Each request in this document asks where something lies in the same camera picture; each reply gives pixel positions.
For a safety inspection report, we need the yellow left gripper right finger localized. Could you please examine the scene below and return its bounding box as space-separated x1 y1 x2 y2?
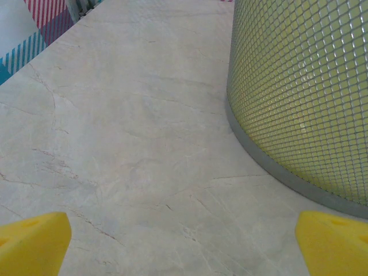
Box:
295 210 368 276

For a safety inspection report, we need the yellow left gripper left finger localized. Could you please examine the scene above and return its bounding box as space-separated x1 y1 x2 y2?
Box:
0 212 72 276

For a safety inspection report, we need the grey wire mesh bin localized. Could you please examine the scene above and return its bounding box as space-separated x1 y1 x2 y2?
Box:
226 0 368 220

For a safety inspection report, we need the aluminium frame post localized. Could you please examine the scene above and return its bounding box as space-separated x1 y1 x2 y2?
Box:
66 0 106 24

